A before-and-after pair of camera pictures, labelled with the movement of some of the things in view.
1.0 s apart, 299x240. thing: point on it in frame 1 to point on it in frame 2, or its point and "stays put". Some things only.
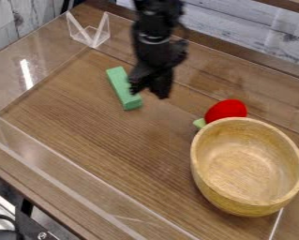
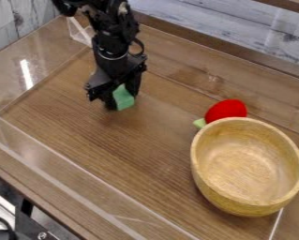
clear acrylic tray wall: [29, 157] stays put
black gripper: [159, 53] to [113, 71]
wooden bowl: [247, 166] stays put
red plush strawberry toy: [223, 109] stays put
